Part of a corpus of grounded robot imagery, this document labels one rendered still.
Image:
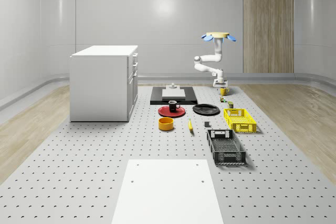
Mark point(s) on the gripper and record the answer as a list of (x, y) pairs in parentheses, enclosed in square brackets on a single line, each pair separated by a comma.
[(220, 82)]

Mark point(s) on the yellow mug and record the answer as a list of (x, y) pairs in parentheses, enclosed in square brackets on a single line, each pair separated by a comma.
[(224, 92)]

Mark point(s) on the black mug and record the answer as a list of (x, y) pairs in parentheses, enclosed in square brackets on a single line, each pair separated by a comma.
[(172, 107)]

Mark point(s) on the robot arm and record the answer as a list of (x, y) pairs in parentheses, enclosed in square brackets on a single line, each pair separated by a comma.
[(218, 51)]

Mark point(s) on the puzzle cube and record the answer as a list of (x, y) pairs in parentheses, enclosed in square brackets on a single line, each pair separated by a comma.
[(223, 100)]

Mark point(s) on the flat-sided can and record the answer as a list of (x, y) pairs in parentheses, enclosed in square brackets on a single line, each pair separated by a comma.
[(230, 105)]

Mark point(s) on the black plate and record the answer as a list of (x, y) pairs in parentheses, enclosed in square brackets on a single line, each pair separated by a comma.
[(206, 110)]

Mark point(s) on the grey cube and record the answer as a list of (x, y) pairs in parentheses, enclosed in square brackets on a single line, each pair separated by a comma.
[(207, 124)]

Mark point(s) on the drone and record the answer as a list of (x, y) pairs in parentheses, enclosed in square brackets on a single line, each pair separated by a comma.
[(216, 35)]

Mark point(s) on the yellow basket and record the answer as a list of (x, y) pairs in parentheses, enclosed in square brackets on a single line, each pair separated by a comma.
[(242, 127)]

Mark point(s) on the banana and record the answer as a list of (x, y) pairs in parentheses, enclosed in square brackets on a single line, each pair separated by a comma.
[(190, 125)]

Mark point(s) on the red plate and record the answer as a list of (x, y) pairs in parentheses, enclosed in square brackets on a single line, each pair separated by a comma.
[(164, 111)]

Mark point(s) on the yellow bowl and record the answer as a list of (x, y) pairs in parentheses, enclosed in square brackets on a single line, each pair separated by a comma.
[(166, 125)]

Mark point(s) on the dark grey basket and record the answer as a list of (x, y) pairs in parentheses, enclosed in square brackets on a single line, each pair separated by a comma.
[(228, 157)]

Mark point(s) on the white cabinet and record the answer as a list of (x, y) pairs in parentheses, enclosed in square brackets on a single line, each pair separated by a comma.
[(99, 87)]

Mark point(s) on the white board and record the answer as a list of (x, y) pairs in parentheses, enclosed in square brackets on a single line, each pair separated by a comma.
[(168, 195)]

